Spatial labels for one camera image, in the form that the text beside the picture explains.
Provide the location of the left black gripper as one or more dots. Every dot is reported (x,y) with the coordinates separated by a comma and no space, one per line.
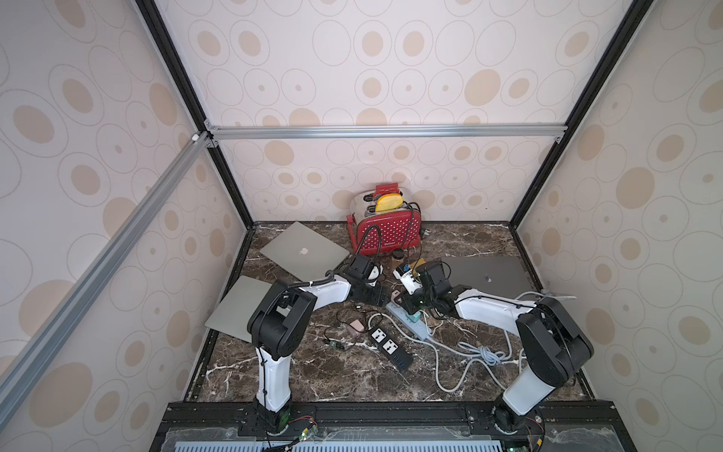
(379,296)

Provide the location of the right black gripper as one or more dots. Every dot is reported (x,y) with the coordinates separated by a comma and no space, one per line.
(415,299)

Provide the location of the green charger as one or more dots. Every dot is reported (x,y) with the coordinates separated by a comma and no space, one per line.
(416,317)

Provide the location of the white power strip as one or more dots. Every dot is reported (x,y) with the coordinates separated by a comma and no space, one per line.
(419,328)

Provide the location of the black power strip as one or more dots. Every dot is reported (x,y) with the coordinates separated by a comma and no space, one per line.
(391,349)

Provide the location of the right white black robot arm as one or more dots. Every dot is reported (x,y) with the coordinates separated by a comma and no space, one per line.
(555,346)

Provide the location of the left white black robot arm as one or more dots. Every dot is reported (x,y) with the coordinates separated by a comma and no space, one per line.
(280,321)

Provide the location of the silver laptop back left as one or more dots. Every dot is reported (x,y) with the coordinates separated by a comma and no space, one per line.
(304,253)

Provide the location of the silver laptop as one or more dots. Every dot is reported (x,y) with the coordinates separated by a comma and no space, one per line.
(304,253)
(232,315)

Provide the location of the dark grey laptop right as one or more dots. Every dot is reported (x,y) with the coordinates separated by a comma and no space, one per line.
(502,276)

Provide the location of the silver laptop front left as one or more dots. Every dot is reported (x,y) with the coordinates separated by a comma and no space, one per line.
(232,315)

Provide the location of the yellow plug adapter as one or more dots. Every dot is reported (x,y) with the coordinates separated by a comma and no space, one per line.
(417,264)

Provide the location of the red toaster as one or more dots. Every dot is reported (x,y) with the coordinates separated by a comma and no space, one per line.
(373,233)

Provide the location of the yellow toy bread slice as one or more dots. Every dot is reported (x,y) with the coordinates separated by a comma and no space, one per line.
(389,202)

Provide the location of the red toy bread slice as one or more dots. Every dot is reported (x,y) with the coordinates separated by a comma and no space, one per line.
(385,189)

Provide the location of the back aluminium rail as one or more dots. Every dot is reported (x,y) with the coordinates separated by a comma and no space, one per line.
(404,131)

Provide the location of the aluminium rail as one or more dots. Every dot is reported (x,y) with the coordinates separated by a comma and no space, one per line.
(404,131)
(43,348)

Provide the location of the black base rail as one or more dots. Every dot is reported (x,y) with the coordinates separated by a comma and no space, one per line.
(392,426)

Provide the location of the left aluminium rail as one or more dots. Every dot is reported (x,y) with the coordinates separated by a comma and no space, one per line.
(43,348)

